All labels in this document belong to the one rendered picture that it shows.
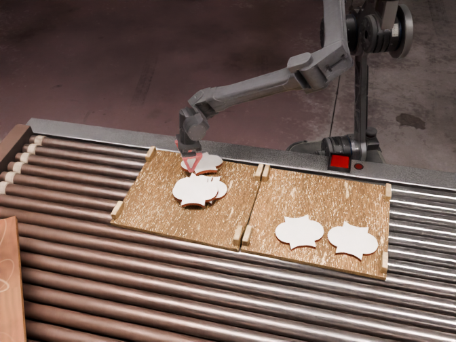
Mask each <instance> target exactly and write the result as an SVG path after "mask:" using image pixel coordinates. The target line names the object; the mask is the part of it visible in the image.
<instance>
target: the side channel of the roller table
mask: <svg viewBox="0 0 456 342"><path fill-rule="evenodd" d="M32 135H34V134H33V131H32V129H31V127H30V126H27V125H21V124H16V125H15V127H14V128H13V129H12V130H11V132H10V133H9V134H8V135H7V136H6V137H5V138H4V139H3V141H2V142H1V143H0V174H1V173H2V172H4V171H5V172H8V171H7V166H8V164H9V163H10V162H15V156H16V154H17V153H22V147H23V146H24V144H29V138H30V137H31V136H32Z"/></svg>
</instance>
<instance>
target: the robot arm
mask: <svg viewBox="0 0 456 342"><path fill-rule="evenodd" d="M345 3H347V0H323V8H324V47H323V48H322V49H321V50H318V51H316V52H314V53H312V54H310V53H309V52H305V53H303V54H299V55H297V56H293V57H290V59H289V60H288V64H287V67H286V68H284V69H281V70H279V71H274V72H272V73H268V74H265V75H261V76H258V77H254V78H252V79H247V80H245V81H241V82H238V83H235V84H231V85H226V86H217V87H214V88H211V87H209V88H205V89H203V90H200V91H198V92H197V93H196V94H194V95H193V96H192V97H191V98H190V99H189V100H188V102H189V104H190V105H191V106H192V107H193V108H188V107H186V108H184V109H181V110H180V111H179V127H180V128H179V130H180V134H176V139H177V140H175V143H176V146H177V147H178V150H179V151H180V154H181V157H182V159H183V161H184V163H185V165H186V167H187V169H188V171H189V172H193V171H194V170H195V168H196V166H197V164H198V163H199V161H200V160H201V158H202V157H203V155H202V153H196V152H195V151H194V152H192V150H194V149H196V151H201V150H202V146H201V144H200V142H199V140H201V139H203V137H205V135H206V131H207V130H208V129H209V127H210V126H209V124H208V119H209V118H212V117H214V116H215V115H217V114H219V111H224V110H225V109H227V108H229V107H232V106H234V105H238V104H242V103H244V102H249V101H252V100H256V99H260V98H264V97H267V96H271V95H274V94H279V93H282V92H287V91H292V90H304V92H305V93H306V94H311V93H314V92H319V91H322V90H324V89H326V88H327V87H328V85H329V83H330V82H331V81H332V80H334V79H336V78H337V77H338V76H340V75H341V74H342V73H344V72H346V70H348V69H350V68H351V67H352V66H353V65H354V59H353V58H352V57H351V56H350V52H349V48H348V43H347V28H346V19H345ZM327 65H328V66H327ZM326 66H327V67H326ZM194 158H196V160H195V162H194V164H193V167H192V168H190V166H189V164H188V162H187V160H188V159H194Z"/></svg>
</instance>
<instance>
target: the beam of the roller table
mask: <svg viewBox="0 0 456 342"><path fill-rule="evenodd" d="M26 125H27V126H30V127H31V129H32V131H33V134H34V135H35V136H38V135H42V136H46V137H49V138H59V139H64V140H74V141H79V142H84V143H94V144H99V145H108V146H114V147H123V148H128V149H138V150H143V151H148V150H149V149H150V147H151V146H155V147H156V149H158V150H162V151H169V152H174V153H180V151H179V150H178V147H177V146H176V143H175V140H177V139H176V137H175V136H168V135H162V134H152V133H146V132H137V131H131V130H121V129H115V128H106V127H100V126H90V125H84V124H78V123H69V122H63V121H53V120H47V119H37V118H31V119H30V120H29V121H28V122H27V124H26ZM199 143H200V144H201V146H202V150H201V151H196V149H194V150H192V152H194V151H195V152H196V153H202V154H203V153H205V152H208V154H209V155H217V156H219V157H220V158H221V159H222V160H223V161H226V162H233V163H238V164H246V165H251V166H259V164H263V165H264V167H265V164H267V165H270V168H275V169H281V170H290V171H295V172H304V173H310V174H319V175H324V176H333V177H339V178H348V179H354V180H359V181H368V182H374V183H383V184H386V183H389V184H391V185H398V186H403V187H412V188H418V189H427V190H432V191H441V192H447V193H456V173H453V172H443V171H437V170H428V169H422V168H412V167H406V166H397V165H391V164H381V163H375V162H370V161H360V160H354V159H352V160H351V170H350V173H346V172H337V171H332V170H327V169H328V159H329V156H323V155H313V154H308V153H297V152H292V151H282V150H277V149H266V148H261V147H251V146H246V145H235V144H230V143H224V142H214V141H209V140H199ZM355 164H362V165H363V166H364V167H363V169H362V170H357V169H355V168H354V165H355Z"/></svg>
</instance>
